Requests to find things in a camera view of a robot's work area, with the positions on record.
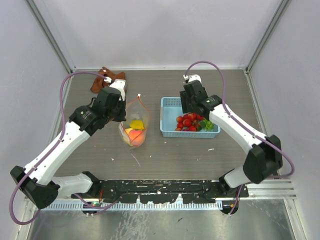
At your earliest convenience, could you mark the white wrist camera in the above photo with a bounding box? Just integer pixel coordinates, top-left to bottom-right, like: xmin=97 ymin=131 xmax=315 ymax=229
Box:
xmin=103 ymin=77 xmax=127 ymax=101
xmin=183 ymin=74 xmax=202 ymax=84

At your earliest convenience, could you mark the green grape bunch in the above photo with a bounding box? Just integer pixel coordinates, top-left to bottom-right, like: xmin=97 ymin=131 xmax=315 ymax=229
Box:
xmin=199 ymin=118 xmax=215 ymax=132

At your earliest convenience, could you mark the white slotted cable duct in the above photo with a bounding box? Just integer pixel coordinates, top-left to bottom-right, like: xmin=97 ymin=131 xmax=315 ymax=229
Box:
xmin=43 ymin=200 xmax=223 ymax=211

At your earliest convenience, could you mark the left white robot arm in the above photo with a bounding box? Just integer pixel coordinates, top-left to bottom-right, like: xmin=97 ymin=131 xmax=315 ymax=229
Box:
xmin=10 ymin=86 xmax=126 ymax=209

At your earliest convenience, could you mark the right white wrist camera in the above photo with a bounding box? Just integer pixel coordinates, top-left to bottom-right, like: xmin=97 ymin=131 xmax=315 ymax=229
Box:
xmin=183 ymin=74 xmax=202 ymax=84

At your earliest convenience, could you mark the aluminium frame post right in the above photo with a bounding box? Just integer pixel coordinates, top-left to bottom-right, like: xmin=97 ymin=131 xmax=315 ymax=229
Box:
xmin=245 ymin=0 xmax=292 ymax=74

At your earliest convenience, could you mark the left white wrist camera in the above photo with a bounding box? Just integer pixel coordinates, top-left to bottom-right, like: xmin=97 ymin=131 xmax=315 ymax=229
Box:
xmin=103 ymin=77 xmax=127 ymax=101

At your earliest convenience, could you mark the brown cloth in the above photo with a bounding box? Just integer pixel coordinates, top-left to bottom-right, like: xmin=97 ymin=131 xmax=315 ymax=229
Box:
xmin=90 ymin=66 xmax=126 ymax=94

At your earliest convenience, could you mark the aluminium frame post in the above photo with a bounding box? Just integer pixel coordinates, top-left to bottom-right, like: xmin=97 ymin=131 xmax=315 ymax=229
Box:
xmin=245 ymin=0 xmax=292 ymax=74
xmin=24 ymin=0 xmax=74 ymax=73

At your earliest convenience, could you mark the yellow apple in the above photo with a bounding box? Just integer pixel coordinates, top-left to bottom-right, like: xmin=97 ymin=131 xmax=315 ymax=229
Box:
xmin=123 ymin=128 xmax=133 ymax=147

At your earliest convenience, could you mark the aluminium frame post left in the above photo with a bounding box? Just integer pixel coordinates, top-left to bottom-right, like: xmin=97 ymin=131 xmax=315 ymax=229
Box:
xmin=24 ymin=0 xmax=74 ymax=73

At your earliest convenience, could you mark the clear zip top bag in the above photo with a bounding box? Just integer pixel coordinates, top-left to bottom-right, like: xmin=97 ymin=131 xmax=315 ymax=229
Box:
xmin=118 ymin=93 xmax=150 ymax=150

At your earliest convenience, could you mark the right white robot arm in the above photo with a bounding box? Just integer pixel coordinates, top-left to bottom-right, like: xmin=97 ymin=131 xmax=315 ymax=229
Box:
xmin=180 ymin=79 xmax=283 ymax=197

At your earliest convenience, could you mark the orange pink peach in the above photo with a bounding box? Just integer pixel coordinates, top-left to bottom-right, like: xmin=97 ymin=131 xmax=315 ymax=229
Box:
xmin=128 ymin=129 xmax=145 ymax=147

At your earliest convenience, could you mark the red strawberry bunch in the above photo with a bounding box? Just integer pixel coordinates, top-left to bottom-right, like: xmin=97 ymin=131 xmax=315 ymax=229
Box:
xmin=175 ymin=113 xmax=205 ymax=132

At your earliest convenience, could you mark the light blue plastic basket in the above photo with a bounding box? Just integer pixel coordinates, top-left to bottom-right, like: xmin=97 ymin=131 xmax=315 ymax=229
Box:
xmin=160 ymin=97 xmax=221 ymax=139

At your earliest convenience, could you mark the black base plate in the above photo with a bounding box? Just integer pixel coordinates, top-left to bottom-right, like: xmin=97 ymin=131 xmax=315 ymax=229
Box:
xmin=79 ymin=180 xmax=238 ymax=204

